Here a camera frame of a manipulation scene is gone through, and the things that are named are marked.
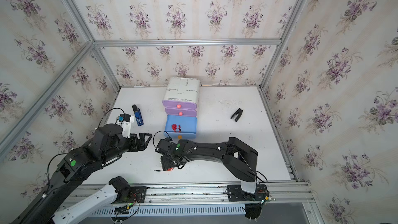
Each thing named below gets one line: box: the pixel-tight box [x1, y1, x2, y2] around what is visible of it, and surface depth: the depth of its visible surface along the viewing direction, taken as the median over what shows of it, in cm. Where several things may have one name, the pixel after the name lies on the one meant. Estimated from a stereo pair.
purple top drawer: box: [162, 99, 198, 110], surface depth 87 cm
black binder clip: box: [230, 107, 244, 122], surface depth 104 cm
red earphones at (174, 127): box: [171, 123, 182, 133], surface depth 97 cm
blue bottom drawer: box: [164, 114, 198, 139], surface depth 97 cm
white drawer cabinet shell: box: [162, 77, 201, 111], surface depth 90 cm
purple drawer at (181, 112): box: [164, 107, 198, 117], surface depth 92 cm
